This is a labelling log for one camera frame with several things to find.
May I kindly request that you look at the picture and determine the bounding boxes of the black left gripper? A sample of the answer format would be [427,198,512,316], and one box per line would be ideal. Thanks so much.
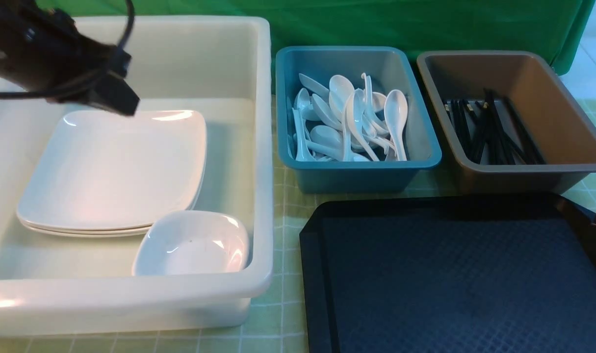
[0,0,139,117]

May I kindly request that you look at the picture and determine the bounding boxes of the white soup spoon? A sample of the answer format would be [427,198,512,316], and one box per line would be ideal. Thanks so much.
[328,75,355,122]

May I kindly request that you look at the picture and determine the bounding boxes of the lower white square plate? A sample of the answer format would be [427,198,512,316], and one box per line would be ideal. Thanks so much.
[17,163,206,237]

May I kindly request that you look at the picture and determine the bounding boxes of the brown plastic bin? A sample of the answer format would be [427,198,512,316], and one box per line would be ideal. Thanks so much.
[416,51,596,194]

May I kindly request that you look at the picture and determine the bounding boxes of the black serving tray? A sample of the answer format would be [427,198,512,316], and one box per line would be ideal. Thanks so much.
[299,194,596,353]

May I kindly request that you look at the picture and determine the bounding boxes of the black chopsticks bundle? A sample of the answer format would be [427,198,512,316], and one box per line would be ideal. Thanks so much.
[441,88,547,165]

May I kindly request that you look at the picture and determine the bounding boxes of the green backdrop cloth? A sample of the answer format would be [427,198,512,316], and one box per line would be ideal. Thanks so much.
[33,0,596,76]

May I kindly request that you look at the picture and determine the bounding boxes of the white bowl in tub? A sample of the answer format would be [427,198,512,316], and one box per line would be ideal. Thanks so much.
[131,210,251,277]

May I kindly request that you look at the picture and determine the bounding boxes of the teal plastic bin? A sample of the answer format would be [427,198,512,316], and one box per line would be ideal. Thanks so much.
[276,46,442,194]

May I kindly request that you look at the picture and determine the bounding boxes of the white spoon left side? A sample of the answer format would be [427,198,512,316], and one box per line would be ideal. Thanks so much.
[292,109,316,162]

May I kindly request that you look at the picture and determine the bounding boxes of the green checked tablecloth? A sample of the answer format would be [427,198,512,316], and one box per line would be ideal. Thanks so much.
[0,100,596,353]

